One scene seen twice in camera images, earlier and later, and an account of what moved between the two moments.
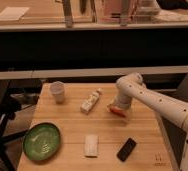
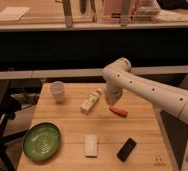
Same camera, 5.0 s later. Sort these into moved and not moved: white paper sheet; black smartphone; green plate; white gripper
Moved: white gripper
Not moved: black smartphone; green plate; white paper sheet
